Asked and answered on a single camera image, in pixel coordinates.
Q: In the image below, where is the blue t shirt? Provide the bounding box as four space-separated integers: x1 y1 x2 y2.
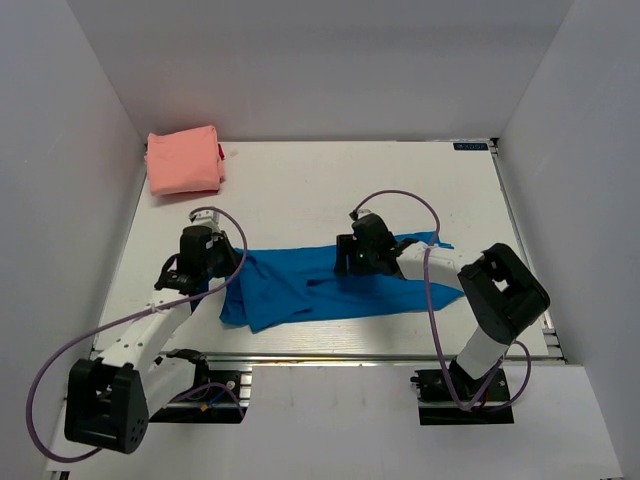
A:
218 229 461 334

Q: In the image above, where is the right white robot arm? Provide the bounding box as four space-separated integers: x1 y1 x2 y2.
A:
334 213 550 399

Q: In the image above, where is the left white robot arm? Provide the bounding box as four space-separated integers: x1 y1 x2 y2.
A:
64 220 241 454

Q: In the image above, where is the folded pink t shirt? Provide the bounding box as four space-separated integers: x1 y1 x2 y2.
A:
145 125 225 196

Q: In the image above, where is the blue table label sticker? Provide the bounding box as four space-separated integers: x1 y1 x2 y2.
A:
453 142 489 151

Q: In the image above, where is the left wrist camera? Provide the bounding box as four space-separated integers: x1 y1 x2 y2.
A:
188 207 221 233

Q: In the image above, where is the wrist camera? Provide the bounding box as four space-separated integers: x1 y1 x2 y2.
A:
188 207 221 233
349 208 371 222

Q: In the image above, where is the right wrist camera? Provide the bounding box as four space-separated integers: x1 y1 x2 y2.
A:
349 208 371 222

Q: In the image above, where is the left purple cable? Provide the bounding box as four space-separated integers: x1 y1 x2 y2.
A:
24 205 248 462

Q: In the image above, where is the purple cable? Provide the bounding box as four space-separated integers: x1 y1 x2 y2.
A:
352 189 532 412
24 205 248 462

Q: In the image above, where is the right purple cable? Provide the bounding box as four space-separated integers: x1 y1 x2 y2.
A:
352 189 532 412

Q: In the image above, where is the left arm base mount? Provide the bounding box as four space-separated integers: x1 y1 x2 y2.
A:
150 368 252 425

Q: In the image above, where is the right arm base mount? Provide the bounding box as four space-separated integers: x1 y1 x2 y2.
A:
409 367 516 427

